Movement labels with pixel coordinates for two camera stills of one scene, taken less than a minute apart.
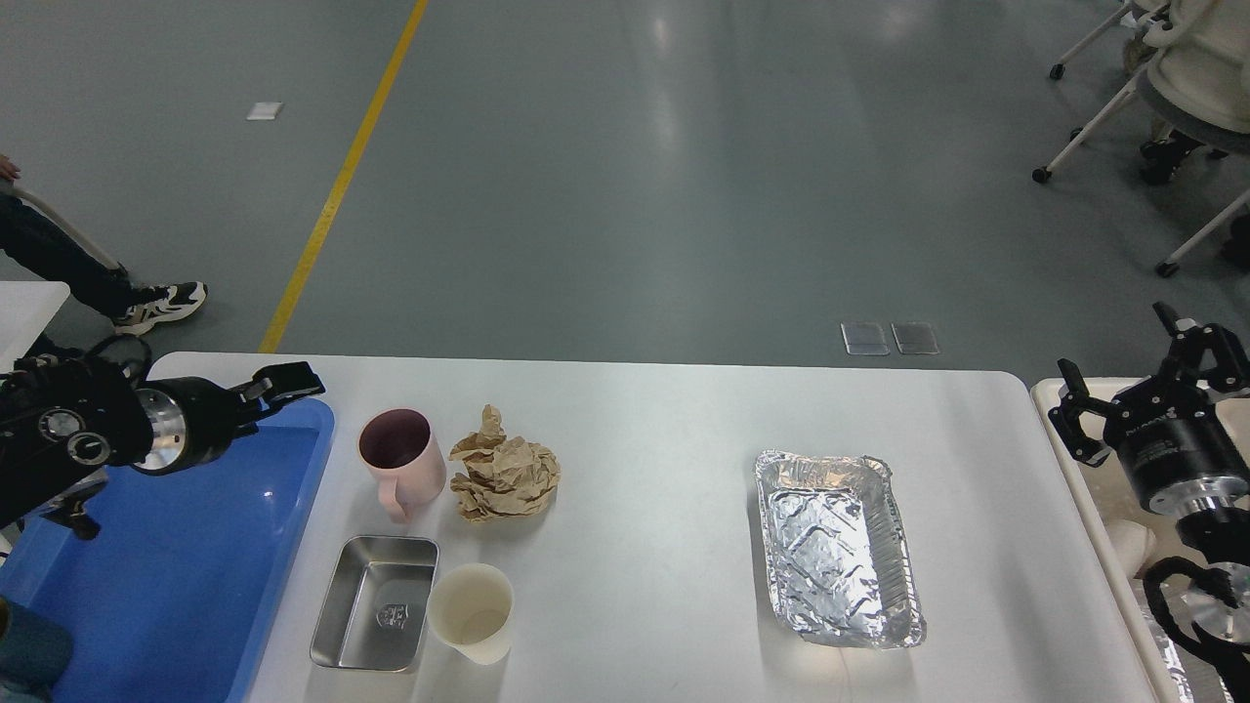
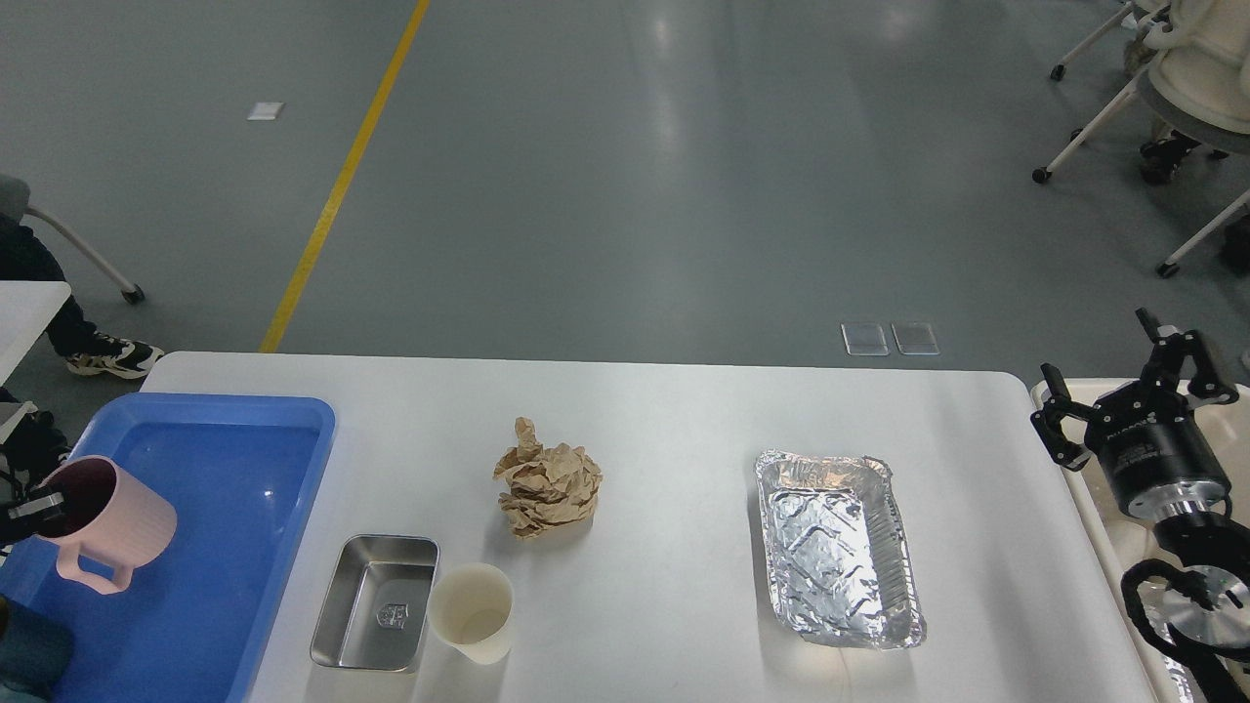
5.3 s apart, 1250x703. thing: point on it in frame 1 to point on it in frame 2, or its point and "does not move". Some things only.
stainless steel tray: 374,611 does not move
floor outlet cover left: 864,338 does not move
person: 35,241 to 27,256
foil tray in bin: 1184,686 does not move
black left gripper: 194,421 to 37,509
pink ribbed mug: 401,447 to 110,523
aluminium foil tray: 839,557 does not move
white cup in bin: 1135,543 does not move
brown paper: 504,475 to 550,490
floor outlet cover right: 915,338 does not move
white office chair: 1196,84 does not move
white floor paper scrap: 264,110 does not move
